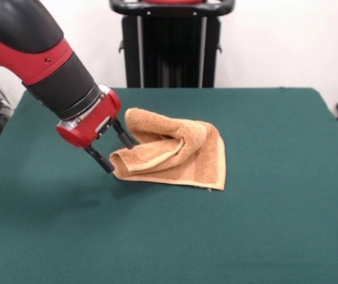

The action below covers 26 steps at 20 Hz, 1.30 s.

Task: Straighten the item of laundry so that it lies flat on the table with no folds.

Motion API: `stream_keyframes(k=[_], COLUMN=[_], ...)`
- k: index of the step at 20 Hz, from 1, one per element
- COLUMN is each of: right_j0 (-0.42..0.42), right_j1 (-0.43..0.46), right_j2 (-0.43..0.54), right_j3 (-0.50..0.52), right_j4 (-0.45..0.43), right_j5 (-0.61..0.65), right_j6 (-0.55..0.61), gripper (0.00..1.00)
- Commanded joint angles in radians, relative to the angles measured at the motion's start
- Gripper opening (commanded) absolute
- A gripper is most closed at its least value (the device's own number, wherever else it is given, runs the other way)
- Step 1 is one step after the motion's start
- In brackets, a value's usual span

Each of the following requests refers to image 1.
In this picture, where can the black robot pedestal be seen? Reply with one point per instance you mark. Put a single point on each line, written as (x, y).
(171, 44)

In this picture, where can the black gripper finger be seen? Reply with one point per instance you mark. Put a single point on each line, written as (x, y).
(100, 158)
(124, 136)

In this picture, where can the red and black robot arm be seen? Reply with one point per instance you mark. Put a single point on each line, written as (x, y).
(38, 53)

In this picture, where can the red robot base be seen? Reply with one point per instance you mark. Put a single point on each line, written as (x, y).
(171, 1)

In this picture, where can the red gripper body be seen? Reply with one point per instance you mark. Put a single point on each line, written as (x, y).
(91, 124)

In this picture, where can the dark green table cloth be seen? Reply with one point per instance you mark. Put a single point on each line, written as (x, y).
(68, 222)

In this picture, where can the tan terry towel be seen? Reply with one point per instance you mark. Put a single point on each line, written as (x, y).
(207, 159)

